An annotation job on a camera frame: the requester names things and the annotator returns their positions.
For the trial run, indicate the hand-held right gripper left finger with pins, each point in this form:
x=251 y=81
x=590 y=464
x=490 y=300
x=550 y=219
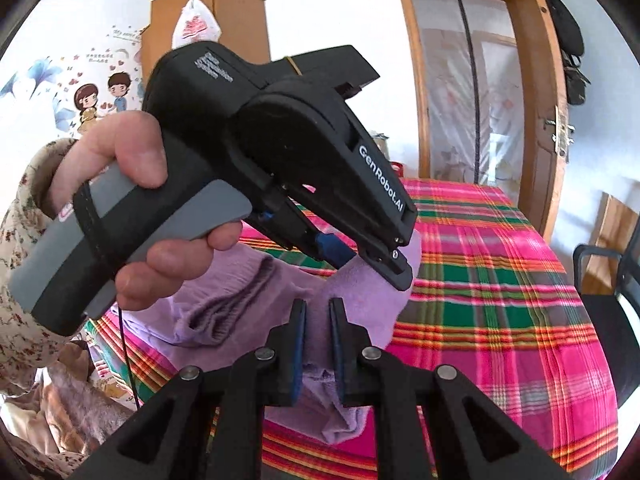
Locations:
x=299 y=360

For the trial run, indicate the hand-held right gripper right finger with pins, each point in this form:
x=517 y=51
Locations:
x=334 y=360

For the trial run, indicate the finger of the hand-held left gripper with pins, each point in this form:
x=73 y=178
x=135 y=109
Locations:
x=332 y=250
x=395 y=270

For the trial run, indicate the purple fleece pants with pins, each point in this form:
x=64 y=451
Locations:
x=360 y=310

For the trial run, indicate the person's left forearm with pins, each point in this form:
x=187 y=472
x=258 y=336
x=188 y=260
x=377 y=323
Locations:
x=25 y=210

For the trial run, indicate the person's left hand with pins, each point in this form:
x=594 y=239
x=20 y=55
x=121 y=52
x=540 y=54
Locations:
x=130 y=145

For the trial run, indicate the pink green plaid blanket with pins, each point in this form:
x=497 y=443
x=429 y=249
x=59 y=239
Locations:
x=475 y=285

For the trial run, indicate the wooden wardrobe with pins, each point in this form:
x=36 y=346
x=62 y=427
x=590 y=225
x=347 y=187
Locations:
x=235 y=20

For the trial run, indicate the white plastic bag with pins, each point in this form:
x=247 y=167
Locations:
x=195 y=25

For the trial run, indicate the clear plastic door curtain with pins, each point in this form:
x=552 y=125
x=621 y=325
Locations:
x=450 y=110

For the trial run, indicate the wooden door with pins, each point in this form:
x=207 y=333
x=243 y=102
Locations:
x=542 y=160

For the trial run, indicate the brown fuzzy blanket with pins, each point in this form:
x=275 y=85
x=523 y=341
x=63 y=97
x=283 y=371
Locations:
x=85 y=400

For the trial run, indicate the wooden panel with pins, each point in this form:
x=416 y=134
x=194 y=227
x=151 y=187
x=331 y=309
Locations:
x=615 y=240

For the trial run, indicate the black office chair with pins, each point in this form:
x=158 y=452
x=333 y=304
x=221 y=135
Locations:
x=615 y=340

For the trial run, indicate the black hanging bag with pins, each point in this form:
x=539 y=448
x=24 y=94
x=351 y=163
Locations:
x=565 y=30

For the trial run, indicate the wooden door frame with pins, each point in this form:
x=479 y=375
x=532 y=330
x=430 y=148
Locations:
x=415 y=85

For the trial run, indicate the cartoon wall sticker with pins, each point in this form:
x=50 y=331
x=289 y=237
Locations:
x=117 y=90

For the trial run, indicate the blue flower wall sticker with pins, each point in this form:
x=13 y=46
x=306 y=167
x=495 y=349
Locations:
x=40 y=72

